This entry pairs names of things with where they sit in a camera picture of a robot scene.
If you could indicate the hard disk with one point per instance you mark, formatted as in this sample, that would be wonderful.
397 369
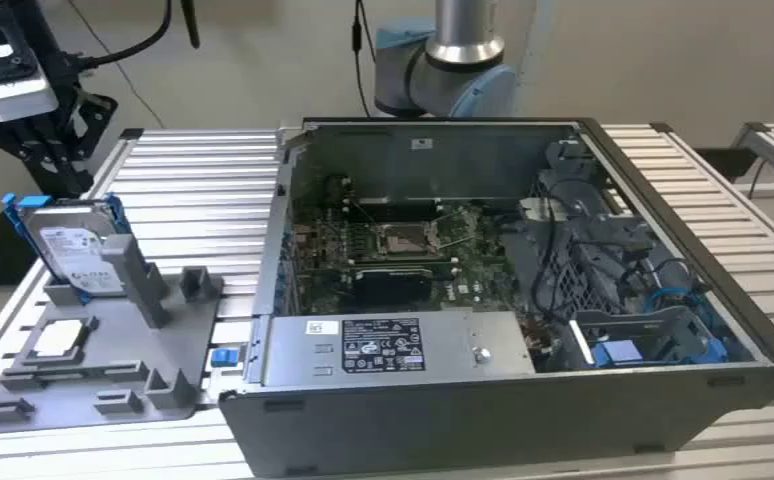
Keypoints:
66 245

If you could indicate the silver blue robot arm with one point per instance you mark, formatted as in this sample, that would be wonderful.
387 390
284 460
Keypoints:
460 50

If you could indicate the disk bay with blue guide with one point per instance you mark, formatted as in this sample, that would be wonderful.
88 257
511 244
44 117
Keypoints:
616 352

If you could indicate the black rod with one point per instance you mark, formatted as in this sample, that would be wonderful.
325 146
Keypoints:
189 25

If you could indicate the silver CPU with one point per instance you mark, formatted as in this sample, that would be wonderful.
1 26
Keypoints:
60 337

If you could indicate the grey parts rack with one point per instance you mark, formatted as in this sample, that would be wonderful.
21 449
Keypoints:
126 350

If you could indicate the CPU socket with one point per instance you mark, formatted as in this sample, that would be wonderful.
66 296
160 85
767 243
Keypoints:
400 242

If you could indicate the blue case latch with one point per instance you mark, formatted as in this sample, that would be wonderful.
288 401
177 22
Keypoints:
221 358

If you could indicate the black expansion card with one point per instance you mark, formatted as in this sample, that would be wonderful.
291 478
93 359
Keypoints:
389 287

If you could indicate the silver power supply unit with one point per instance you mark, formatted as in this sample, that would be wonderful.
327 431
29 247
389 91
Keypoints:
293 350

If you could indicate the green motherboard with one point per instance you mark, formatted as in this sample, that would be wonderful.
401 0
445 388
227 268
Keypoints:
487 280

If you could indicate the grey plastic drive cage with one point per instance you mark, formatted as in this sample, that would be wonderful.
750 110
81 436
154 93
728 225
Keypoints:
616 220

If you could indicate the black PC case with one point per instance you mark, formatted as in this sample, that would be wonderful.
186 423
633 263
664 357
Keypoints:
427 430

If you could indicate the black box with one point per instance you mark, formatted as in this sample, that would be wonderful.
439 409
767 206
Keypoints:
727 165

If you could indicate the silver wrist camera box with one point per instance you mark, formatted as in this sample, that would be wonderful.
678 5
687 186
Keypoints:
13 102

